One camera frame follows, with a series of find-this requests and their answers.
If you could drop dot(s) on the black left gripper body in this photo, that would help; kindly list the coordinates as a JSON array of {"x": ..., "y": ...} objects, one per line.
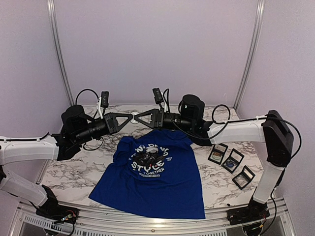
[{"x": 87, "y": 133}]

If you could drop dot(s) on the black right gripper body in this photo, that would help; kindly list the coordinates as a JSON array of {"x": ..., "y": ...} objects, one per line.
[{"x": 172, "y": 124}]

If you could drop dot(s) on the blue panda print t-shirt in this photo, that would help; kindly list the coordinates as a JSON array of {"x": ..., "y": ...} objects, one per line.
[{"x": 154, "y": 176}]

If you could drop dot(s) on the green round brooch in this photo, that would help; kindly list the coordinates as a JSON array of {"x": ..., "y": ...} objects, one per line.
[{"x": 216, "y": 155}]

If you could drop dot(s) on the blue round brooch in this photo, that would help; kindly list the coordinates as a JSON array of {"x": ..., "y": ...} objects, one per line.
[{"x": 229, "y": 164}]

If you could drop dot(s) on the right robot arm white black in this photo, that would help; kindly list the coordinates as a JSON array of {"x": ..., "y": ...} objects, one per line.
[{"x": 270, "y": 129}]

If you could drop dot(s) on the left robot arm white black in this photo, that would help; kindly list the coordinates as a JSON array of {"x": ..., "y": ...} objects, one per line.
[{"x": 78, "y": 128}]

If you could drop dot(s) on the black display box left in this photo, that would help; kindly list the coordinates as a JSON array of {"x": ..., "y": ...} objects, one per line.
[{"x": 221, "y": 148}]

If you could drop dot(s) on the black display box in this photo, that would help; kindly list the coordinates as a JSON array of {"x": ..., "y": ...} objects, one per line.
[
  {"x": 221, "y": 148},
  {"x": 243, "y": 179},
  {"x": 233, "y": 161}
]

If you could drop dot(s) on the black display box middle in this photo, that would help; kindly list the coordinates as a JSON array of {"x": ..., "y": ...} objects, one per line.
[{"x": 233, "y": 161}]

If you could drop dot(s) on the black display box right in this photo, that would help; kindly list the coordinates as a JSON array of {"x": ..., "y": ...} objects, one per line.
[{"x": 243, "y": 179}]

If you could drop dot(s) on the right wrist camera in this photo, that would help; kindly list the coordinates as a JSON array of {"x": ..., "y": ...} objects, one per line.
[{"x": 160, "y": 99}]

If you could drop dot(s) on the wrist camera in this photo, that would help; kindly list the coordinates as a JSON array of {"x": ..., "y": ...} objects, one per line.
[
  {"x": 103, "y": 103},
  {"x": 160, "y": 99}
]

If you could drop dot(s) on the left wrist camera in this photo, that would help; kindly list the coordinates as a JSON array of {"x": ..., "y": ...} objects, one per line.
[{"x": 103, "y": 103}]

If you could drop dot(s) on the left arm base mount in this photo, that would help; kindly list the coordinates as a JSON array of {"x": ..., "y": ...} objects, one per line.
[{"x": 57, "y": 212}]

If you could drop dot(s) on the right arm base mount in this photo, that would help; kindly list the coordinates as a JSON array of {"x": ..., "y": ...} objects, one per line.
[{"x": 247, "y": 214}]

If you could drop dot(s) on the left aluminium corner post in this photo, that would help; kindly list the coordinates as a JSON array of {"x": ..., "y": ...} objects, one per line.
[{"x": 58, "y": 50}]

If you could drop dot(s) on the aluminium corner post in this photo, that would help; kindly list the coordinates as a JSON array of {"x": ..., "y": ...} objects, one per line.
[
  {"x": 58, "y": 50},
  {"x": 258, "y": 21}
]

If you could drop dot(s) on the right aluminium corner post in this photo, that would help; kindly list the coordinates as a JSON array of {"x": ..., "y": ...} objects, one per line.
[{"x": 258, "y": 21}]

